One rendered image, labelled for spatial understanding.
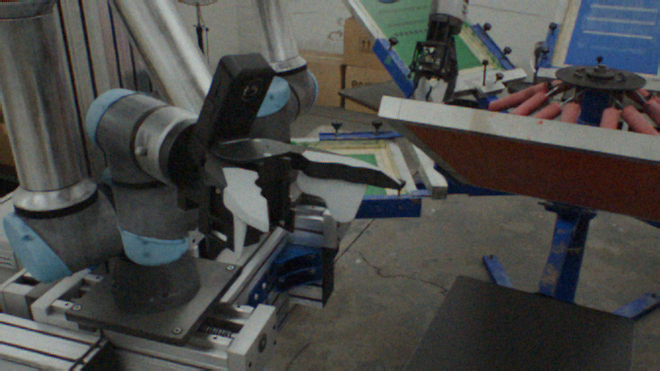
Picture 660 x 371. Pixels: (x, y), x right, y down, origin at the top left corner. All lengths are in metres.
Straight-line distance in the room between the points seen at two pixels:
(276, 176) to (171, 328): 0.55
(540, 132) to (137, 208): 0.64
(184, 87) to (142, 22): 0.10
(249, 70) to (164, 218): 0.25
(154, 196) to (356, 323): 2.43
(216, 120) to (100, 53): 0.65
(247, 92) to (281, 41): 0.99
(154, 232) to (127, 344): 0.49
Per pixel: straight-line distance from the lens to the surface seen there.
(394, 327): 3.05
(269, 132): 1.42
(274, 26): 1.51
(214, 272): 1.16
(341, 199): 0.56
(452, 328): 1.53
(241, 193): 0.45
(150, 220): 0.70
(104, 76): 1.18
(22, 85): 0.89
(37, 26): 0.88
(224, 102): 0.52
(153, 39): 0.83
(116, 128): 0.66
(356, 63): 5.78
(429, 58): 1.30
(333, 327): 3.04
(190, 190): 0.60
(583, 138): 1.04
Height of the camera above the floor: 1.89
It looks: 26 degrees down
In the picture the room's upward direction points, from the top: straight up
